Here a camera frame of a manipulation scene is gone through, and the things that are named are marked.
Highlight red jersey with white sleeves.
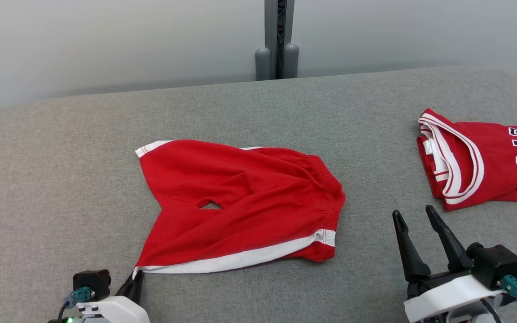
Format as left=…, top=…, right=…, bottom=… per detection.
left=416, top=108, right=517, bottom=211

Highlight grey metal post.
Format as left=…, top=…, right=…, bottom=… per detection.
left=264, top=0, right=295, bottom=80

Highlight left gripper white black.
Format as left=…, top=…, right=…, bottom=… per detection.
left=77, top=270, right=150, bottom=323

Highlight left camera cable teal connector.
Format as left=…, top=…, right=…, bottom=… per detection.
left=47, top=287, right=94, bottom=323

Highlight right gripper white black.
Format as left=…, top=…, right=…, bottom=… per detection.
left=392, top=205, right=505, bottom=323

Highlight red shorts with white stripe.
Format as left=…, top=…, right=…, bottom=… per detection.
left=133, top=139, right=346, bottom=279

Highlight grey cylindrical post foot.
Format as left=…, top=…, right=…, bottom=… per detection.
left=255, top=47, right=272, bottom=82
left=283, top=43, right=299, bottom=79

